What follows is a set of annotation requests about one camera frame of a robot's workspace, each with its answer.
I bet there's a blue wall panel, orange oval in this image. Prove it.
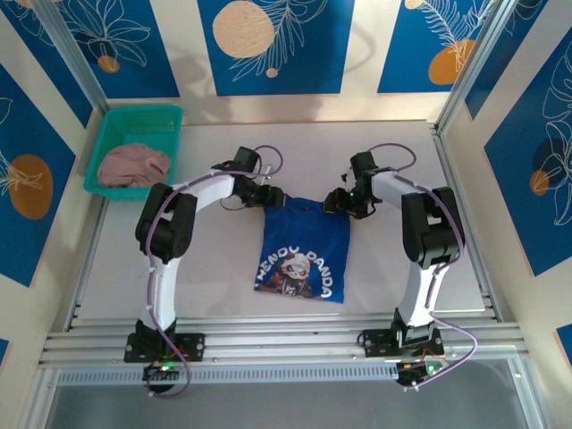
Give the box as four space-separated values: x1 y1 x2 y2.
0 62 77 287

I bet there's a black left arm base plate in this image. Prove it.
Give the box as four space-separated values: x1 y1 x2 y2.
123 332 206 363

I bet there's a left controller circuit board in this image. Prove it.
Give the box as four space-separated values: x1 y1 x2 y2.
142 359 184 383

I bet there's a right controller circuit board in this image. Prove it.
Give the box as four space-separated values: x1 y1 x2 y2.
395 359 450 388

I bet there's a blue wall panel, fern drawing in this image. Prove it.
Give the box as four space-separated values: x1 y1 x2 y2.
377 0 497 95

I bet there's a blue t-shirt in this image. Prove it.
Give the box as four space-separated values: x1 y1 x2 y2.
253 194 352 305

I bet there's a blue wall panel, lily drawing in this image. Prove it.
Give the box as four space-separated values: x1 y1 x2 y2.
48 0 181 99

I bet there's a blue wall panel, beige circle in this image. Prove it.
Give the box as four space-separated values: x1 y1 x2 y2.
198 0 356 97

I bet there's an aluminium corner post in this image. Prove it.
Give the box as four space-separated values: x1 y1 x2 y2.
435 0 524 130
33 0 111 113

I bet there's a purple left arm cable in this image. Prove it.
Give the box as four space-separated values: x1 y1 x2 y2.
145 144 286 400

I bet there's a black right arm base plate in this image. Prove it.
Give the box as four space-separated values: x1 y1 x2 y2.
357 328 446 358

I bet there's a teal plastic basket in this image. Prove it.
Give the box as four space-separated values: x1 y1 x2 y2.
83 105 184 203

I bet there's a pink crumpled cloth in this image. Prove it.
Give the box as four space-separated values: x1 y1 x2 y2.
97 142 173 189

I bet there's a grey slotted cable duct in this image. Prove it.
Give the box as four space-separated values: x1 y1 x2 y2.
55 362 403 386

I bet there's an aluminium side rail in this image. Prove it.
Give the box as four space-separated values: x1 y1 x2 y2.
431 122 504 323
64 196 111 332

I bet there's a controller circuit board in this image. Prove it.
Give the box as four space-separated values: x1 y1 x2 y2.
142 359 184 383
395 359 450 388

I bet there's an aluminium frame rail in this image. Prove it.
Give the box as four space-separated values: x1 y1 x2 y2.
38 312 533 372

